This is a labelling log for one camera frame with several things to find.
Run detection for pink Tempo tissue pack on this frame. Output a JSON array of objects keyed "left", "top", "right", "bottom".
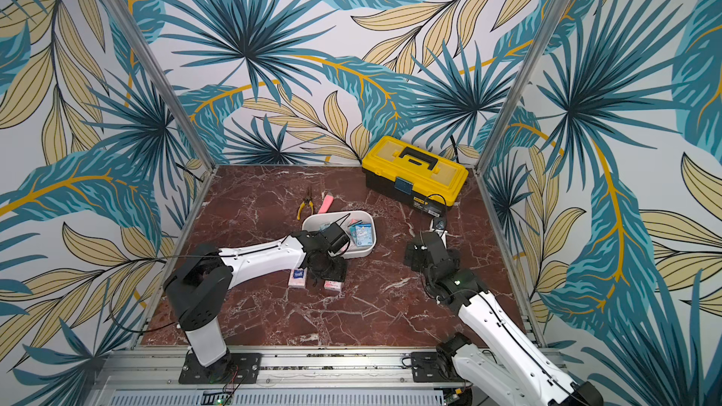
[
  {"left": 288, "top": 269, "right": 308, "bottom": 289},
  {"left": 323, "top": 280, "right": 343, "bottom": 292}
]

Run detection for blue cartoon tissue pack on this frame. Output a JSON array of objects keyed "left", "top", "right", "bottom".
[{"left": 352, "top": 223, "right": 374, "bottom": 247}]

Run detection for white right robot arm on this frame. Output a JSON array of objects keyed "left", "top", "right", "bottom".
[{"left": 404, "top": 230, "right": 604, "bottom": 405}]

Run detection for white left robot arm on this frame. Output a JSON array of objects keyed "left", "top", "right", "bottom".
[{"left": 163, "top": 223, "right": 351, "bottom": 368}]

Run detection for white plastic storage box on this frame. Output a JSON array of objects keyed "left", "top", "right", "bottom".
[{"left": 302, "top": 211, "right": 377, "bottom": 259}]

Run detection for pink utility knife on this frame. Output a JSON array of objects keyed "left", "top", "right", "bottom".
[{"left": 318, "top": 194, "right": 335, "bottom": 214}]

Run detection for yellow black toolbox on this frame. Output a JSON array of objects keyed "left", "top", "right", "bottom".
[{"left": 362, "top": 136, "right": 468, "bottom": 217}]

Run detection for yellow handled pliers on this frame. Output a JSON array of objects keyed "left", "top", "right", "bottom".
[{"left": 296, "top": 186, "right": 315, "bottom": 221}]

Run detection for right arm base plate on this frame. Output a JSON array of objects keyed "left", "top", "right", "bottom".
[{"left": 407, "top": 351, "right": 466, "bottom": 385}]

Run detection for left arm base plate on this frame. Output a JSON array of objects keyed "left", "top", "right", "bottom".
[{"left": 179, "top": 351, "right": 262, "bottom": 385}]

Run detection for aluminium mounting rail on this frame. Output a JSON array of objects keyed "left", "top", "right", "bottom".
[{"left": 83, "top": 346, "right": 571, "bottom": 406}]

